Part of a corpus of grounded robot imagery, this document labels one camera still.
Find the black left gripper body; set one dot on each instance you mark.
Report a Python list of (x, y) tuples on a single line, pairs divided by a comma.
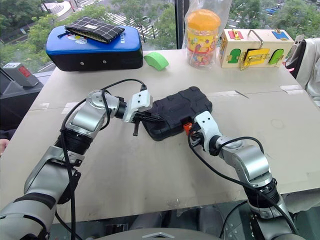
[(143, 115)]

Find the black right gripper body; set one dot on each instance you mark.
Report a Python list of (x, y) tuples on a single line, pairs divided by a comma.
[(198, 139)]

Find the black plastic tool case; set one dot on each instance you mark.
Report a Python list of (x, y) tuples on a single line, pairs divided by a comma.
[(180, 105)]

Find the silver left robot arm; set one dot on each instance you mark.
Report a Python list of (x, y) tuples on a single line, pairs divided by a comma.
[(85, 120)]

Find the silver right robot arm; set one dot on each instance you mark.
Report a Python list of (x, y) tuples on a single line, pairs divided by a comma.
[(252, 160)]

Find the blue and black hard case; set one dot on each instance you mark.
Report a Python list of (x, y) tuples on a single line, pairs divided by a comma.
[(95, 60)]

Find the bystander bare hand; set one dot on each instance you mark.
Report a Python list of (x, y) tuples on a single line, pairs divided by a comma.
[(3, 146)]

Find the toy jar with orange lid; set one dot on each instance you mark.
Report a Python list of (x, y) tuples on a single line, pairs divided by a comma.
[(202, 42)]

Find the wooden latch lock box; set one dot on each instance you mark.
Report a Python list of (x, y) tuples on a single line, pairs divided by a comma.
[(240, 42)]

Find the black white grid pouch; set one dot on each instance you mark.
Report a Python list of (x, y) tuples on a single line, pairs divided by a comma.
[(97, 28)]

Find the grey rounded robot torso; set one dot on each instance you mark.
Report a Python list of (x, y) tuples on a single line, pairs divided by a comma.
[(160, 235)]

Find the clear plastic bag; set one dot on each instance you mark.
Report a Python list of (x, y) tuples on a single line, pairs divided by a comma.
[(225, 12)]

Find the black bag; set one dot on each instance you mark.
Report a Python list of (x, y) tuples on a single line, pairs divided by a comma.
[(296, 57)]

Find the grey device with red label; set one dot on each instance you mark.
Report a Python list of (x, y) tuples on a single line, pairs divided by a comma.
[(25, 77)]

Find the black slanted stand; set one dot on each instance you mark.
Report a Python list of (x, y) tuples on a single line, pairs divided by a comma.
[(15, 100)]

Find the white garment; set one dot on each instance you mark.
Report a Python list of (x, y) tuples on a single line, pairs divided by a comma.
[(311, 70)]

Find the bystander dark clothing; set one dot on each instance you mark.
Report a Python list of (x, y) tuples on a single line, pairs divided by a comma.
[(6, 134)]

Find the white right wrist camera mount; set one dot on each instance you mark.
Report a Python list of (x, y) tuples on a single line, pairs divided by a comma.
[(207, 122)]

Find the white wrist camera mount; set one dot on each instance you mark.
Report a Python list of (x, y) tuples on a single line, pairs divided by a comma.
[(140, 100), (207, 122)]

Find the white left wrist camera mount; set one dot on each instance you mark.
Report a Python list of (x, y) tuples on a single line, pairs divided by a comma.
[(140, 100)]

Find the dark window frame post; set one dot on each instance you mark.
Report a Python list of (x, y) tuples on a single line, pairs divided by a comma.
[(182, 25)]

